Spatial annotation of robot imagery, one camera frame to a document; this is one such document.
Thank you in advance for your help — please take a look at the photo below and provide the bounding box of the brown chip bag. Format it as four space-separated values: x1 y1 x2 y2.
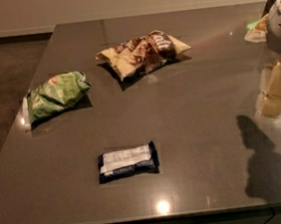
96 30 191 81

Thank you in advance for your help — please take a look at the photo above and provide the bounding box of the green chip bag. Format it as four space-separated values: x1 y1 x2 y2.
25 71 91 124

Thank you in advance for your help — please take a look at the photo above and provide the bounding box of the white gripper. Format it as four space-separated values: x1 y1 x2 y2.
256 0 281 118

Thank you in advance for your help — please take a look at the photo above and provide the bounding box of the snack bag at right edge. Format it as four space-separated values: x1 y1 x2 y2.
244 15 269 43

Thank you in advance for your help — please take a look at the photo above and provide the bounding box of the blue rxbar blueberry bar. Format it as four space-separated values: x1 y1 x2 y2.
98 141 160 184

